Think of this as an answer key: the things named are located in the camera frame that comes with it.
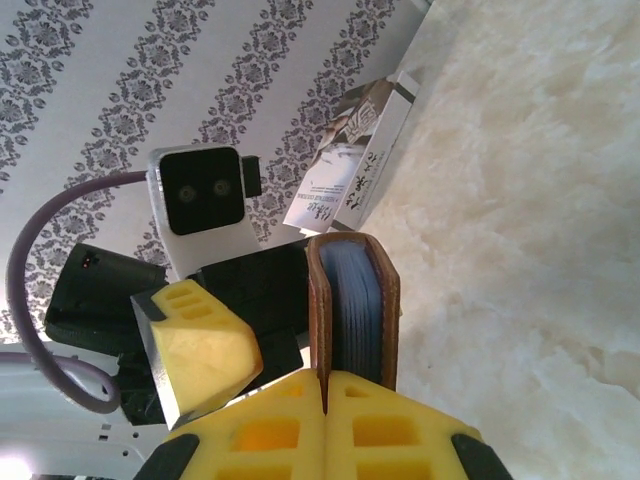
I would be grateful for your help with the brown leather card holder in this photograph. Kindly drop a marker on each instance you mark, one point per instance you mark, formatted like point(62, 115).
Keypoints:
point(350, 300)

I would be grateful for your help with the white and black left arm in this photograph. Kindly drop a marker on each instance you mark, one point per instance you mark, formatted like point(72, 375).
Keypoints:
point(50, 440)

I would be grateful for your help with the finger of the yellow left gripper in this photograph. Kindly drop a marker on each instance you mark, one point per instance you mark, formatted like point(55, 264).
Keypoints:
point(205, 355)

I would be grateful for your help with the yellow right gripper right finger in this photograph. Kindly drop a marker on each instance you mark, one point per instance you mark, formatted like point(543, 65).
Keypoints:
point(390, 440)

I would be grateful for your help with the white paperback book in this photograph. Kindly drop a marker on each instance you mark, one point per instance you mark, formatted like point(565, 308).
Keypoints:
point(360, 150)

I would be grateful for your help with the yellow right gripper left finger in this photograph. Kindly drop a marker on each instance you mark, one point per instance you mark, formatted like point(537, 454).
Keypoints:
point(260, 440)

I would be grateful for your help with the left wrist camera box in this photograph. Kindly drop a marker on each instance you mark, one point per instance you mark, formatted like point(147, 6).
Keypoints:
point(200, 190)

